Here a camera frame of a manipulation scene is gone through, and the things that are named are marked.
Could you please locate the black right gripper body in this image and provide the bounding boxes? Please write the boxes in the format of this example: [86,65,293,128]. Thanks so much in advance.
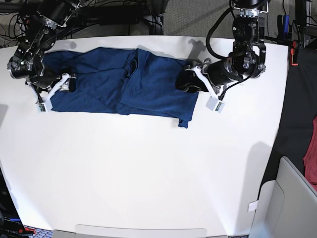
[26,67,72,92]

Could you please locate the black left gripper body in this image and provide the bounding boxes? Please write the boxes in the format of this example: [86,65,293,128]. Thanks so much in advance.
[198,61,235,89]

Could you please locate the blue long-sleeve shirt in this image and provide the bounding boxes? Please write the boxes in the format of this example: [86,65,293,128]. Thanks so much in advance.
[44,47,198,127]

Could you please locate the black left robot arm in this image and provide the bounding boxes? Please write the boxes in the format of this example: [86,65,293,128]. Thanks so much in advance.
[175,0,269,99]

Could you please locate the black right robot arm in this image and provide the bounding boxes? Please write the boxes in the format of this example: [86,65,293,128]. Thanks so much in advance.
[7,0,83,93]

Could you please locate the orange black clamp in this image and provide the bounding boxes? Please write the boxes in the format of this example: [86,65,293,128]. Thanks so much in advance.
[291,40,300,66]

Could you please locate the black box under table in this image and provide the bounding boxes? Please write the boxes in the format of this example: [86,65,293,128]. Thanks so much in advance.
[98,11,142,25]

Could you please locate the black cloth cover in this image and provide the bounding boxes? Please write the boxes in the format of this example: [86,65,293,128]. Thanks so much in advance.
[261,49,317,184]

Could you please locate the red cloth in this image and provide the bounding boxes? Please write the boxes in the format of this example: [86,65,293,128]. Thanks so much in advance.
[303,118,317,190]

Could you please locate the white paper tag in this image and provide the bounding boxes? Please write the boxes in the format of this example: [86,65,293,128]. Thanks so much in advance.
[248,200,258,212]

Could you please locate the beige plastic bin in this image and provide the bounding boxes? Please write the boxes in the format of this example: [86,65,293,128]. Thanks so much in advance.
[249,157,317,238]

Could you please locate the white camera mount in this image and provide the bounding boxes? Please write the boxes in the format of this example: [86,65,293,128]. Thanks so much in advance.
[26,74,77,113]
[184,58,225,113]

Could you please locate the blue handled tool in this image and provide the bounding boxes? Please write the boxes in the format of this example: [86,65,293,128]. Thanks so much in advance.
[283,15,289,40]

